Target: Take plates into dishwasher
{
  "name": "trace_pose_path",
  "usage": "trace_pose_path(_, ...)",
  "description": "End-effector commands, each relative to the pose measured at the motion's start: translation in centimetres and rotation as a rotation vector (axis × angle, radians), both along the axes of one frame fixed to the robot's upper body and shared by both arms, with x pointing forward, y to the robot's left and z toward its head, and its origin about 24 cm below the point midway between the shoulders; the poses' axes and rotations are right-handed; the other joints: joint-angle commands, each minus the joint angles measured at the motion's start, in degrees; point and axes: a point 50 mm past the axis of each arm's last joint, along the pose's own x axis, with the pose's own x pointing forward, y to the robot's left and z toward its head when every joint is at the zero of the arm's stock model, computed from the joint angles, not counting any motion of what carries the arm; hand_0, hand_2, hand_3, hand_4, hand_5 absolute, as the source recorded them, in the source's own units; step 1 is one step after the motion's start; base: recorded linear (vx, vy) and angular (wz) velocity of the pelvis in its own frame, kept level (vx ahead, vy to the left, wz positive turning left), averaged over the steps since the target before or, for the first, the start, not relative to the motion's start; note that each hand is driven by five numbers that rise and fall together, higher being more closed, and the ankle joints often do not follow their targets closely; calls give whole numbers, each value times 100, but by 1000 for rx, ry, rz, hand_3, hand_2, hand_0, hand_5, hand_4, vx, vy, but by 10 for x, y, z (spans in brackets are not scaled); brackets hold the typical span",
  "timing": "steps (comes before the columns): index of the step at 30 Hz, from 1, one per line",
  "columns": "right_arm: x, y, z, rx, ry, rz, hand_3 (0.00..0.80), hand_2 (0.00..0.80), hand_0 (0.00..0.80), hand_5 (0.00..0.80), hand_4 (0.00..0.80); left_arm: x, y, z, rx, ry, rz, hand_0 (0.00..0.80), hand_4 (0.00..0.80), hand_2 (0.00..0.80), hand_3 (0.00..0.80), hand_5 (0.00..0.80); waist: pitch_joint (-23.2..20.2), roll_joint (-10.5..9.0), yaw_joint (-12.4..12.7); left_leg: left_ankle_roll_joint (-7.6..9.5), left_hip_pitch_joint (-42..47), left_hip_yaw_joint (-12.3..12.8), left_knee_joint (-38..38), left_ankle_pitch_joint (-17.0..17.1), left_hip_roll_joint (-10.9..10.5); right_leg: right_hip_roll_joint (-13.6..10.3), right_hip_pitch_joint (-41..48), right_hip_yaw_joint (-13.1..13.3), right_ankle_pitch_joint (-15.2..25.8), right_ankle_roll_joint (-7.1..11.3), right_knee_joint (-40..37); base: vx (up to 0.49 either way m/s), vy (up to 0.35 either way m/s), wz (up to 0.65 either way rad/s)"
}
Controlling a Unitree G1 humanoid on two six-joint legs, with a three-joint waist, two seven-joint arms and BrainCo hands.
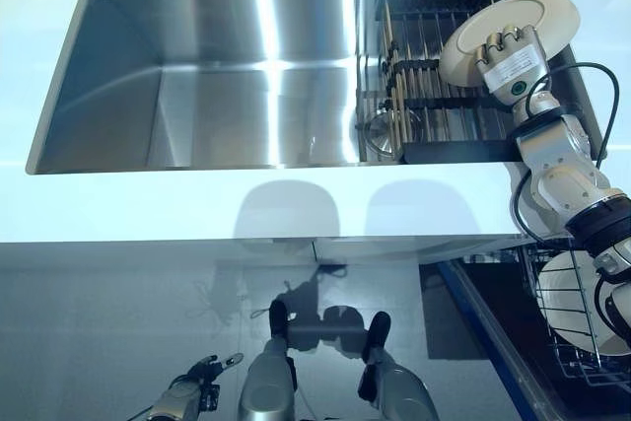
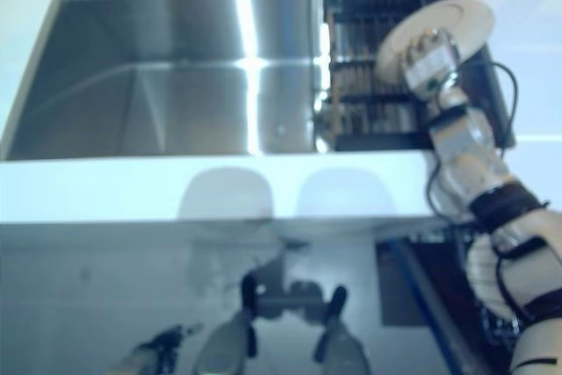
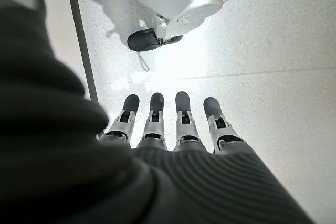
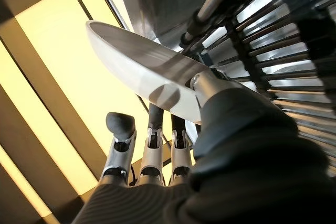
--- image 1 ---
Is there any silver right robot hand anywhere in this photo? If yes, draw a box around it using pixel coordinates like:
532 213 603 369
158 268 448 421
473 25 553 107

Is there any dark left robot hand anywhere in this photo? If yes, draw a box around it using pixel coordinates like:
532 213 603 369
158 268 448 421
170 352 245 393

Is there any cream ceramic plate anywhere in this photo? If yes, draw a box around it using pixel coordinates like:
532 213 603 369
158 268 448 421
438 0 582 89
535 248 631 358

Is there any dishwasher door with blue edge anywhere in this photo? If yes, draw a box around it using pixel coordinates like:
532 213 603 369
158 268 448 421
436 258 631 421

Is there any white robot left leg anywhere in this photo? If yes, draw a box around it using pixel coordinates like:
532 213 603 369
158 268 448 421
238 334 297 421

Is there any white robot leg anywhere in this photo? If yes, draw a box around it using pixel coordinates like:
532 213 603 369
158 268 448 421
238 334 297 421
357 341 440 421

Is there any dark robot left foot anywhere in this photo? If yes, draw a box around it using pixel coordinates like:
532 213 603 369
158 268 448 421
268 300 291 343

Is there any dark robot foot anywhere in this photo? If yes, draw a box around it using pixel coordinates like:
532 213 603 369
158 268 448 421
268 300 291 343
362 311 391 363

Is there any bamboo plate stand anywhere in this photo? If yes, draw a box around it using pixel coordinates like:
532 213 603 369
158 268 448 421
380 0 512 146

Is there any round steel sink drain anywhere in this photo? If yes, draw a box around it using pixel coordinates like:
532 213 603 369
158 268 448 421
362 109 425 159

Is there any dark robot right foot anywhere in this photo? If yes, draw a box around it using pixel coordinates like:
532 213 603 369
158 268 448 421
362 311 391 363

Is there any white robot right leg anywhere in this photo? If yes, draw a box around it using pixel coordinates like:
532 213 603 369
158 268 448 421
357 341 440 421

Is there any stainless steel sink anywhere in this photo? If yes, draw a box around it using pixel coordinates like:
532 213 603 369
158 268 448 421
24 0 608 176

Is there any wire dishwasher rack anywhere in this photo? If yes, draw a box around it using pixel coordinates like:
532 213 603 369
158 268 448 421
512 238 631 387

